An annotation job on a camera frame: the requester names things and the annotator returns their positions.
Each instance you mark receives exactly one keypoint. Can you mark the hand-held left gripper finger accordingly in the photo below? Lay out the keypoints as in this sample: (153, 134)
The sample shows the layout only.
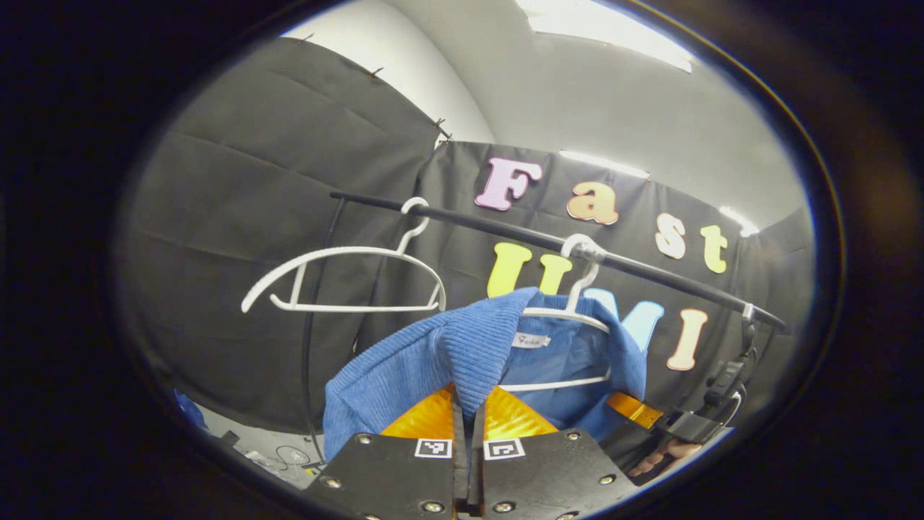
(460, 462)
(476, 462)

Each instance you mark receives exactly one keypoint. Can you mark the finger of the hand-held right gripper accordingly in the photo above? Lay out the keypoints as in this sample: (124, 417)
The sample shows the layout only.
(635, 409)

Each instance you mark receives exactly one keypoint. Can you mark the white plastic hanger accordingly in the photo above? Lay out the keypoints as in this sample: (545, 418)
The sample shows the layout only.
(346, 250)
(586, 278)

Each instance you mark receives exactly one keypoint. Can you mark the black clothes rack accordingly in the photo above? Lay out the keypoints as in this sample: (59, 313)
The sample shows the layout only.
(505, 225)

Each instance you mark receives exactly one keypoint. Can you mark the black mounted device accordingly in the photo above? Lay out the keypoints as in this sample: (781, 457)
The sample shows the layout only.
(729, 375)

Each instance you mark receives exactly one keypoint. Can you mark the small blue cloth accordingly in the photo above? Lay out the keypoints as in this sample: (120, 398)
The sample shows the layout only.
(191, 412)

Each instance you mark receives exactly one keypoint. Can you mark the black backdrop cloth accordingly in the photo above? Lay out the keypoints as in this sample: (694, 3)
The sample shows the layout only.
(238, 180)

